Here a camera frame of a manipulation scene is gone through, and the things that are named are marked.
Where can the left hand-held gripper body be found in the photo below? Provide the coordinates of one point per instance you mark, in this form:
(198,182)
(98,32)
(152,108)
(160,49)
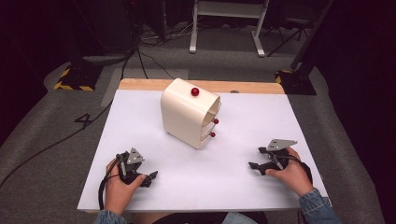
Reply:
(130,161)

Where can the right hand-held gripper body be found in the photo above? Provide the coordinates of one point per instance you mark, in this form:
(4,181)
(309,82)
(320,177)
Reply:
(277,155)

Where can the person's right hand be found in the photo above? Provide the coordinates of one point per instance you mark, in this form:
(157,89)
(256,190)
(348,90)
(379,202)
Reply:
(295,177)

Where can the person's left hand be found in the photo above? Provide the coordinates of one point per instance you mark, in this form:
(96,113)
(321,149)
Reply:
(116,194)

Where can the white table mat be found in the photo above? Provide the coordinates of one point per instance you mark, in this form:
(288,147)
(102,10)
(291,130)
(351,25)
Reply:
(218,180)

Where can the cream drawer with red knob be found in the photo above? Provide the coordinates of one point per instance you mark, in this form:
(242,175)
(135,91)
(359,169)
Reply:
(213,134)
(215,121)

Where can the cream mini drawer cabinet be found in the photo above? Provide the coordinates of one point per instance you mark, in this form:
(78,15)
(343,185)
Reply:
(180,115)

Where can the black stand base striped tape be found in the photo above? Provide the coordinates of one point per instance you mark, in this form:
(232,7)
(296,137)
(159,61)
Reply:
(79,77)
(297,82)

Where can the wooden table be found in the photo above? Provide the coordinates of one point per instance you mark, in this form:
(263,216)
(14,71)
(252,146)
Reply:
(143,84)

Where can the red ball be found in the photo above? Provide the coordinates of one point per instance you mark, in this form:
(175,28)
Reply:
(195,91)

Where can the black tripod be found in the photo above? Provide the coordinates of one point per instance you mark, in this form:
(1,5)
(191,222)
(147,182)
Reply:
(291,31)

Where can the black slanted stand pole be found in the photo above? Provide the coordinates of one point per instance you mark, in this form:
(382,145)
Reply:
(311,34)

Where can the large black case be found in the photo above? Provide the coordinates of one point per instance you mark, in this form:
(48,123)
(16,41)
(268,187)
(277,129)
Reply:
(106,25)

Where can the white desk frame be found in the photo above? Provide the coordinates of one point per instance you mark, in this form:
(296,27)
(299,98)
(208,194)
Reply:
(229,9)

